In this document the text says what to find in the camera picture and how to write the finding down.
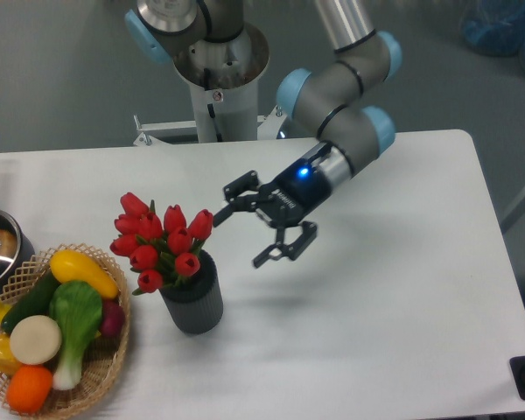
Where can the orange fruit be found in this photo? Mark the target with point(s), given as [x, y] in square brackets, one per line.
[29, 388]

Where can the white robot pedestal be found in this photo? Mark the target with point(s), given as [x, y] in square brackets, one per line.
[223, 84]

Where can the yellow squash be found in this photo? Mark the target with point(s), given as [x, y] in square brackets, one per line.
[69, 265]

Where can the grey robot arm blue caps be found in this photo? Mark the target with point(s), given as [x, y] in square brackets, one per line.
[323, 104]

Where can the yellow bell pepper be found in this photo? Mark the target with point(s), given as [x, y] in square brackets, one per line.
[9, 364]

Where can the green bok choy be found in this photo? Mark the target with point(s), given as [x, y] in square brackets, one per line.
[76, 307]

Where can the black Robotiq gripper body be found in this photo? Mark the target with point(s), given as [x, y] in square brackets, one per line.
[296, 191]

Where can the dark grey ribbed vase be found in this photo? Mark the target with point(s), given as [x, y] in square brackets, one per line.
[197, 308]

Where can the woven wicker basket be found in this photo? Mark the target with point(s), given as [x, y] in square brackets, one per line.
[104, 358]

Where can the red tulip bouquet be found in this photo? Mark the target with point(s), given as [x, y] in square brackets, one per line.
[164, 251]

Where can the beige round bun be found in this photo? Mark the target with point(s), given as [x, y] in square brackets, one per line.
[35, 340]

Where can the blue plastic bag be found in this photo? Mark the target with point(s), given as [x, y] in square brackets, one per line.
[495, 28]

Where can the dark green cucumber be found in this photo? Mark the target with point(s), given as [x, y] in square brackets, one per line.
[35, 302]

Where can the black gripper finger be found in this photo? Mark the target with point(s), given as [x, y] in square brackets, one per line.
[280, 249]
[240, 195]

